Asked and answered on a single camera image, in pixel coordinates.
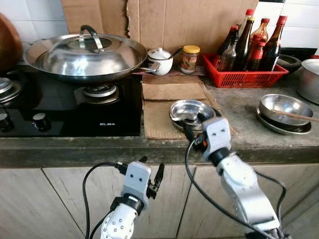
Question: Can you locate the orange red-capped sauce bottle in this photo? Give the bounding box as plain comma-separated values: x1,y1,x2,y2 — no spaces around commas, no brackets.
249,18,271,55

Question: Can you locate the steel wok lid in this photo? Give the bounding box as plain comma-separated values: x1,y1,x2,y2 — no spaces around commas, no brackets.
42,25,135,76

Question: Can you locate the white ceramic lidded pot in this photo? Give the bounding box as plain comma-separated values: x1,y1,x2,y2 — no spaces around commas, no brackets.
148,47,174,76

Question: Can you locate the red plastic basket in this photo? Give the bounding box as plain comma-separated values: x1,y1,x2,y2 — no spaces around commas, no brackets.
202,52,289,89

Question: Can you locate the black hob knob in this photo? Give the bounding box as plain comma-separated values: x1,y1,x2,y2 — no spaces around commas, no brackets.
0,114,14,133
32,113,51,132

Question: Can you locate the wooden chopstick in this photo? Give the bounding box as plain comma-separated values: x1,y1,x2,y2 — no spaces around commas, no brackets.
273,110,319,122

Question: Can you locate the dark black-capped bottle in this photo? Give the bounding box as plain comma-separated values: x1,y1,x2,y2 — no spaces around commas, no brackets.
219,25,240,55

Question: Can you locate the dark stone mortar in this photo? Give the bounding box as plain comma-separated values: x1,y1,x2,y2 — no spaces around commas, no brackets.
277,55,302,73

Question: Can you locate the large aluminium pot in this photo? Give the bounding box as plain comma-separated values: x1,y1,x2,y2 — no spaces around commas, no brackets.
298,59,319,104

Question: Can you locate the short black left arm cable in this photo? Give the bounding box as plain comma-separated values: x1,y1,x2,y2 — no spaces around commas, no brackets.
89,213,110,239

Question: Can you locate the round brown wooden board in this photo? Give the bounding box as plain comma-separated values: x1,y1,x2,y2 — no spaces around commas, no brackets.
0,14,23,73

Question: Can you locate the steel gas burner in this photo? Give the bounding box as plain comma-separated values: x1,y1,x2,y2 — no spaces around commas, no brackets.
75,82,120,105

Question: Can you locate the black glass gas hob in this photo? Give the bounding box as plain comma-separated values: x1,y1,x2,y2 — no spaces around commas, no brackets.
0,67,144,137

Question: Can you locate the long black right arm cable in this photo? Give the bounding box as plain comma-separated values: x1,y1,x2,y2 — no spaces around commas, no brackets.
184,139,277,239

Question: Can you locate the yellow-lidded spice jar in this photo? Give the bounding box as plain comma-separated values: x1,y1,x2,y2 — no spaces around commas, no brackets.
180,45,201,75

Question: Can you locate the narrow cardboard wall sheet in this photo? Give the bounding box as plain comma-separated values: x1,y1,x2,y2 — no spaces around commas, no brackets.
61,0,128,35

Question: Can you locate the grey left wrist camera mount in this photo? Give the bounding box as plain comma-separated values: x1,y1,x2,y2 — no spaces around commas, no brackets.
122,161,152,207

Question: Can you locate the small clear glass bottle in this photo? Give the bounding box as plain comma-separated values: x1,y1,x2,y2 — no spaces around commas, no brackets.
217,37,238,72

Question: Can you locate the dark spoon handle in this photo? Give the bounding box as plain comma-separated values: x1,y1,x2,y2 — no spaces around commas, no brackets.
169,47,182,59

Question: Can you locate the small cardboard mat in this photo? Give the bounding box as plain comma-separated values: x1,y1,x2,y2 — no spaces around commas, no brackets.
141,75,210,102

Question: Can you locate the wide cardboard wall sheet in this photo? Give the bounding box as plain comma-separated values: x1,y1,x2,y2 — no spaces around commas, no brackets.
126,0,260,53

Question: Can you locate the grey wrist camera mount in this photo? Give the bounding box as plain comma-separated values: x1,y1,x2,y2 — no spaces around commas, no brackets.
202,117,231,162
122,161,152,207

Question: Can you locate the tall dark yellow-necked sauce bottle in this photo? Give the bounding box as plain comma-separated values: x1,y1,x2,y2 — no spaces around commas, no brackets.
233,8,256,71

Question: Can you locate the large steel wok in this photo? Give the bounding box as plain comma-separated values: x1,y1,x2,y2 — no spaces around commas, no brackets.
22,34,161,84

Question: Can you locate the short black right arm cable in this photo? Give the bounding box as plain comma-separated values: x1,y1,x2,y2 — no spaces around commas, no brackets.
255,171,288,225

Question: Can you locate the dark red-capped sauce bottle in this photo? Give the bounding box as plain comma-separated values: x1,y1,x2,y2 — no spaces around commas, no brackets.
262,15,288,71

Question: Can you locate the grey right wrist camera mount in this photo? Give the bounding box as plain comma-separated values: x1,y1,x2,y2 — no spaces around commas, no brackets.
202,117,231,162

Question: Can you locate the small red-labelled sauce bottle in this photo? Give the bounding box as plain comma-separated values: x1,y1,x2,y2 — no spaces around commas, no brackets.
247,41,265,71

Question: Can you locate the light wood cabinet door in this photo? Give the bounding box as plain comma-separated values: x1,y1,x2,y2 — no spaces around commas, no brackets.
284,187,319,239
0,168,85,239
42,166,196,239
177,162,319,239

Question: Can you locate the deep steel bowl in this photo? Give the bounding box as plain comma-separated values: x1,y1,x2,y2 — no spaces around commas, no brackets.
259,94,315,127

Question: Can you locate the short black arm cable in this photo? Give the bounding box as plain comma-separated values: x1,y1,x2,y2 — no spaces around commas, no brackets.
255,171,288,225
89,213,110,239

